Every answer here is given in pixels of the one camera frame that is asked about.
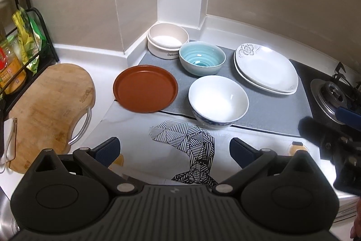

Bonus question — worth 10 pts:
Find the blue swirl ceramic bowl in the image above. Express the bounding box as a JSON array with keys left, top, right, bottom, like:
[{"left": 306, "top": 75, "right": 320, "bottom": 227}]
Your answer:
[{"left": 179, "top": 41, "right": 226, "bottom": 77}]

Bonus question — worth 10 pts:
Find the cream round container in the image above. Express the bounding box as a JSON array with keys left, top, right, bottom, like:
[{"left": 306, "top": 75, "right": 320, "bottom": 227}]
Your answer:
[{"left": 147, "top": 23, "right": 189, "bottom": 60}]

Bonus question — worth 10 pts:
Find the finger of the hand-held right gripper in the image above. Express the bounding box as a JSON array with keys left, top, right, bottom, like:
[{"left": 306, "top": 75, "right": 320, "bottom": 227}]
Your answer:
[
  {"left": 298, "top": 116, "right": 340, "bottom": 147},
  {"left": 335, "top": 106, "right": 361, "bottom": 125}
]

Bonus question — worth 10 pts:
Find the brown round plate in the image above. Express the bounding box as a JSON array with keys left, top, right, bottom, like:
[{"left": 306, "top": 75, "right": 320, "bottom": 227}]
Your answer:
[{"left": 113, "top": 65, "right": 179, "bottom": 113}]

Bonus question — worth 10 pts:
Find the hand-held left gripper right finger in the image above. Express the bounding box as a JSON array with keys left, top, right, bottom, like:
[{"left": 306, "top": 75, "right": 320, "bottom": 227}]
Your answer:
[{"left": 211, "top": 138, "right": 323, "bottom": 198}]

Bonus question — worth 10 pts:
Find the stainless steel sink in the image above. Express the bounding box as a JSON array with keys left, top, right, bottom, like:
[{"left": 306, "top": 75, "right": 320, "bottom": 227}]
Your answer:
[{"left": 0, "top": 187, "right": 23, "bottom": 241}]

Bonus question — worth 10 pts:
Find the white sheet with geometric print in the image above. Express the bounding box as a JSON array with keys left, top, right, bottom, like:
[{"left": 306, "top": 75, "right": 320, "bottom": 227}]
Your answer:
[{"left": 82, "top": 101, "right": 306, "bottom": 188}]

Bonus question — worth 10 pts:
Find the wooden cutting board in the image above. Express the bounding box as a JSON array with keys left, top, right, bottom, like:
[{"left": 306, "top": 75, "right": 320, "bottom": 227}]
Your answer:
[{"left": 8, "top": 63, "right": 96, "bottom": 174}]

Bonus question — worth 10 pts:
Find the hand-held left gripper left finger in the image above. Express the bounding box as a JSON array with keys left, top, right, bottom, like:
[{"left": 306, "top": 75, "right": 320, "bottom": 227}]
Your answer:
[{"left": 27, "top": 137, "right": 144, "bottom": 198}]

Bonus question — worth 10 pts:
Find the metal stove burner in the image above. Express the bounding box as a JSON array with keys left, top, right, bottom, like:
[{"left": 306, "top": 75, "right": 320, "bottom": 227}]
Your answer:
[{"left": 310, "top": 80, "right": 356, "bottom": 124}]

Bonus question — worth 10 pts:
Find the person's right hand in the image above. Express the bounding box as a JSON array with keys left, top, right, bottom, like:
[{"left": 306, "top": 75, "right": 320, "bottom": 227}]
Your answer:
[{"left": 350, "top": 197, "right": 361, "bottom": 241}]

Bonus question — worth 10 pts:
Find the white bowl with blue pattern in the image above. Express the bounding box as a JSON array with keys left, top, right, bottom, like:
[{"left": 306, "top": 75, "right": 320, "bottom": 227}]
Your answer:
[{"left": 188, "top": 75, "right": 249, "bottom": 129}]

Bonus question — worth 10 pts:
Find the grey drying mat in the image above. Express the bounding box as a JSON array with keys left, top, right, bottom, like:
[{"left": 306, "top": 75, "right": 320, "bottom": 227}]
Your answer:
[{"left": 138, "top": 39, "right": 313, "bottom": 137}]

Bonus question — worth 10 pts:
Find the yellow oil bottle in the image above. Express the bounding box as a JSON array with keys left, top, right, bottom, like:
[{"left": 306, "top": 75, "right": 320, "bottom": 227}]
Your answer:
[{"left": 0, "top": 40, "right": 28, "bottom": 95}]

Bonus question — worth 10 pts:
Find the black pan support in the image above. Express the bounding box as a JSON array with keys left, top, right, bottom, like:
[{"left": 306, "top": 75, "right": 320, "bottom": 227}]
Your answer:
[{"left": 331, "top": 62, "right": 361, "bottom": 106}]

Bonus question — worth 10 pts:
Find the gas stove burner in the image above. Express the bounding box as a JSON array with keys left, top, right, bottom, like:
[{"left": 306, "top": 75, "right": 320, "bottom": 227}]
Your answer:
[{"left": 289, "top": 59, "right": 361, "bottom": 162}]

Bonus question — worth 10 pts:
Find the yellow green snack packet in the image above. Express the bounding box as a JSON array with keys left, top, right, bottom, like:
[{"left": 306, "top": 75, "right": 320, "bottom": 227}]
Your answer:
[{"left": 11, "top": 7, "right": 38, "bottom": 75}]

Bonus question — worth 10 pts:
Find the white plastic board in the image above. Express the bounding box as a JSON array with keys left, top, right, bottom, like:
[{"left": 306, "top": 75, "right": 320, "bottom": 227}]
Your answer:
[{"left": 0, "top": 117, "right": 18, "bottom": 174}]

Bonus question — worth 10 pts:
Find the white plain plate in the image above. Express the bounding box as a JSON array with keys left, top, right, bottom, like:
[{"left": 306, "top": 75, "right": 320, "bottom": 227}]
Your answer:
[{"left": 235, "top": 60, "right": 298, "bottom": 95}]

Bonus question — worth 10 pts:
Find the black wire rack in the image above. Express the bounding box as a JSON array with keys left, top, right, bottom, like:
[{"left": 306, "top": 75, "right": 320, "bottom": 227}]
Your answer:
[{"left": 0, "top": 0, "right": 60, "bottom": 117}]

